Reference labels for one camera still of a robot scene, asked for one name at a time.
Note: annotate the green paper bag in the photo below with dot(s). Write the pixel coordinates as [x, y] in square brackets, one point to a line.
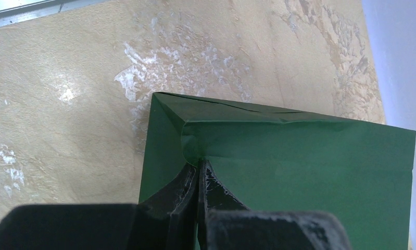
[280, 159]

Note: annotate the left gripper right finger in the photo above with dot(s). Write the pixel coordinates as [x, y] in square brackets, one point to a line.
[224, 222]

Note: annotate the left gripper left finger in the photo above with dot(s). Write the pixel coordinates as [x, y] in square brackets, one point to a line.
[166, 220]

